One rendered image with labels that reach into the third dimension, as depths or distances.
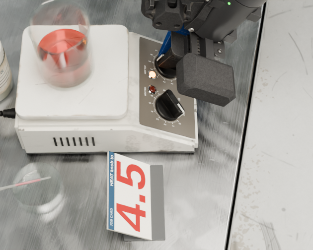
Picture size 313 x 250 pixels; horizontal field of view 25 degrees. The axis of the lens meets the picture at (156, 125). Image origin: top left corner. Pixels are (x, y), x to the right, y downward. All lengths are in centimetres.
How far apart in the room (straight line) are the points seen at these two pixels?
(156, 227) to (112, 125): 12
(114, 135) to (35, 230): 14
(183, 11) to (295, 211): 26
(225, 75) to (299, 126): 17
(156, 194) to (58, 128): 13
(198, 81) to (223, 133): 16
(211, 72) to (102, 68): 13
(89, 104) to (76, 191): 11
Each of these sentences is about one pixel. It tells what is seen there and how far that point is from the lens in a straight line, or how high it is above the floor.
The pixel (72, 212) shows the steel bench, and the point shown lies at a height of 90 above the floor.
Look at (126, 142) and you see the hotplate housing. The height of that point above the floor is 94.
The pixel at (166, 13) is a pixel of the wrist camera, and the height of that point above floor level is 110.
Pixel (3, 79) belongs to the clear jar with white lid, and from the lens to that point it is 83.
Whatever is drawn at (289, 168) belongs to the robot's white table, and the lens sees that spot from 81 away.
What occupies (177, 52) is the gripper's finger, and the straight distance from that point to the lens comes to 72.
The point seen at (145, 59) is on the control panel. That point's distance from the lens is 80.
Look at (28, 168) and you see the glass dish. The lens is 80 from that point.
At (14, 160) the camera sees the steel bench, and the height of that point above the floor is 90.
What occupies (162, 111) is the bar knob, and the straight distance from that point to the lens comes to 77.
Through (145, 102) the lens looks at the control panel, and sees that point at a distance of 77.
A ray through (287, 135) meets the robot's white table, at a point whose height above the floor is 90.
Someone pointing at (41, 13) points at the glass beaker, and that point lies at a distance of 72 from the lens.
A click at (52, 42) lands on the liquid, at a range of 75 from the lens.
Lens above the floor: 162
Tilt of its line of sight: 61 degrees down
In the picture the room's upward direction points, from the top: straight up
